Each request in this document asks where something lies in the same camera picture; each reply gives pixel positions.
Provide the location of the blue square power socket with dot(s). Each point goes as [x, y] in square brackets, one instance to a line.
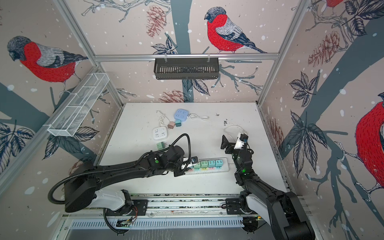
[181, 115]

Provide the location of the white wire mesh shelf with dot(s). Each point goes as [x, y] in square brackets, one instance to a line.
[81, 102]

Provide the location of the pink plug adapter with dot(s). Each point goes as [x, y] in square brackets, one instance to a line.
[171, 125]

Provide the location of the dark teal plug adapter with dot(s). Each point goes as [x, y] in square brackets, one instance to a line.
[178, 123]

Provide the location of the long white power strip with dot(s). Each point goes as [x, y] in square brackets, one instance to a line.
[224, 168]

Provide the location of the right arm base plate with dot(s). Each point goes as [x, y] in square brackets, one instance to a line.
[232, 206]

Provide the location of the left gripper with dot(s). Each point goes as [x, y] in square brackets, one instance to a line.
[180, 173]

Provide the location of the white square power socket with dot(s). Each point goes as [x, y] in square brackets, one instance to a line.
[160, 133]

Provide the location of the light green plug adapter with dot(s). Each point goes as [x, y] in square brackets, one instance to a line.
[204, 164]

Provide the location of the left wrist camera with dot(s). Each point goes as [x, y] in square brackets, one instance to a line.
[192, 161]

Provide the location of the black wall basket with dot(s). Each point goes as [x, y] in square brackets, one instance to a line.
[187, 69]

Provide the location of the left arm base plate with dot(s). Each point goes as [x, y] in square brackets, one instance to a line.
[137, 208]

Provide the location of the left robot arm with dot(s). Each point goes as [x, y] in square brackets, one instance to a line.
[77, 191]

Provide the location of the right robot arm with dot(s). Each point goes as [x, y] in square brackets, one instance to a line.
[282, 211]

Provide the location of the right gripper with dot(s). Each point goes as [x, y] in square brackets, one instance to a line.
[228, 144]

